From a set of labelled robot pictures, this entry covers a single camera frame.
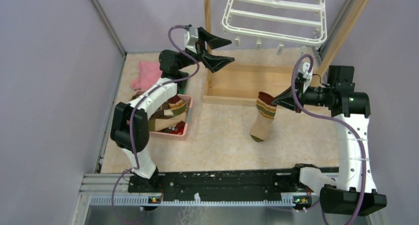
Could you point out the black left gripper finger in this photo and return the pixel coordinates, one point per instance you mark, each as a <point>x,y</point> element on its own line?
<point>211,40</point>
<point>213,62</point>

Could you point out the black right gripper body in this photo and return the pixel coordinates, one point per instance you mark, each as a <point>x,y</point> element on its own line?
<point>310,96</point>

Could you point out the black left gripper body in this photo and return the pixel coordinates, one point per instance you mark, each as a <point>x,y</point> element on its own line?
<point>200,50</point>

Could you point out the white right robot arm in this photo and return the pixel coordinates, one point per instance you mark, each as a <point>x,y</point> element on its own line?
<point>354,192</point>

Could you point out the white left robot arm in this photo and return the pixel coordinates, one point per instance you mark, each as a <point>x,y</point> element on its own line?
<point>130,125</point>

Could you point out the white clip drying hanger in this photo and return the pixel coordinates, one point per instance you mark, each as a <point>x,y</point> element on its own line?
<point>300,23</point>

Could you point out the wooden rack base tray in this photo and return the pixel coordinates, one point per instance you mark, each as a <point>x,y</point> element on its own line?
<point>239,84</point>

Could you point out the green cloth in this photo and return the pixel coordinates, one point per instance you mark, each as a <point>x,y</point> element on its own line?
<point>182,86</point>

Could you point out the pink towel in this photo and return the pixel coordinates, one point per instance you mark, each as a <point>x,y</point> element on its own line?
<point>149,73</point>

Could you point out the pink perforated basket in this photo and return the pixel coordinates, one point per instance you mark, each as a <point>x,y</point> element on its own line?
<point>175,137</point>

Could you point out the left wooden rack post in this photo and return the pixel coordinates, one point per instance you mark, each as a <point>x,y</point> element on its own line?
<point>207,9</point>

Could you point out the wooden rack post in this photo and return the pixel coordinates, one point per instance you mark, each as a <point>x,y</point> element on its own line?
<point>207,9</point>
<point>346,19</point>

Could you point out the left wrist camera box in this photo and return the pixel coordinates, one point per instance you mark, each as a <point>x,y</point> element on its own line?
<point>191,37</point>

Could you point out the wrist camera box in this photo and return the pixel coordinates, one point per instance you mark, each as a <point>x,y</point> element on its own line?
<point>305,69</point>
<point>191,37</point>

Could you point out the right wooden rack post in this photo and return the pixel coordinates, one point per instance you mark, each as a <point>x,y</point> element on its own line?
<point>346,19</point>

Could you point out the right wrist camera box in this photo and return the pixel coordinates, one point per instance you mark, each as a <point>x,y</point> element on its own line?
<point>305,69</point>

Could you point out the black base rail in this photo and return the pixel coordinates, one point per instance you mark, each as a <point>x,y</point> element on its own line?
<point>285,180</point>

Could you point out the white cable duct strip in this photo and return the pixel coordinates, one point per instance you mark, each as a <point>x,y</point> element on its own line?
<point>149,201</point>

